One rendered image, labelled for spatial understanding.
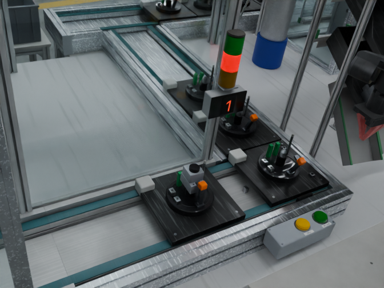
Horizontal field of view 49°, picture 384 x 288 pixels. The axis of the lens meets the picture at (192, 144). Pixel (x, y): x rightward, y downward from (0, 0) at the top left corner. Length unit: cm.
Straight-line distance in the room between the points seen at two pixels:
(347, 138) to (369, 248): 35
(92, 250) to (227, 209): 39
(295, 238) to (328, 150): 63
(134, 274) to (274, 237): 40
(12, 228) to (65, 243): 47
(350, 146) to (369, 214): 24
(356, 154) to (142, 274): 84
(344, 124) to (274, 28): 85
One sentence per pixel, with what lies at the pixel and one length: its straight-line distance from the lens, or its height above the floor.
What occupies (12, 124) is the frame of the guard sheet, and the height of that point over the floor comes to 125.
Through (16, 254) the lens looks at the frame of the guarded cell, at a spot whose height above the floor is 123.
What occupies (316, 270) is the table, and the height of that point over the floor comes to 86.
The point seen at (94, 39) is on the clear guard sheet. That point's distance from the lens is 100.
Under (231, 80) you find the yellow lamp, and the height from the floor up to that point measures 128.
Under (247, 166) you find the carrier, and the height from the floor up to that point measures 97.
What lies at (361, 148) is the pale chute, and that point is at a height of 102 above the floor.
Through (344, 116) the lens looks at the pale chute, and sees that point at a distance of 153.
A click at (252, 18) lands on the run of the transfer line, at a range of 264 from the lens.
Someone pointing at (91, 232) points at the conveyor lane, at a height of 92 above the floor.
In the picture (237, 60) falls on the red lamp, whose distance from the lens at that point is 116.
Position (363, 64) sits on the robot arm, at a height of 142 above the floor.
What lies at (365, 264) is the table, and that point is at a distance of 141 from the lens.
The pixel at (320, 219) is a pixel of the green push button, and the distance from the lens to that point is 130.
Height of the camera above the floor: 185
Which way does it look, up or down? 38 degrees down
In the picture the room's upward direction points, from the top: 9 degrees clockwise
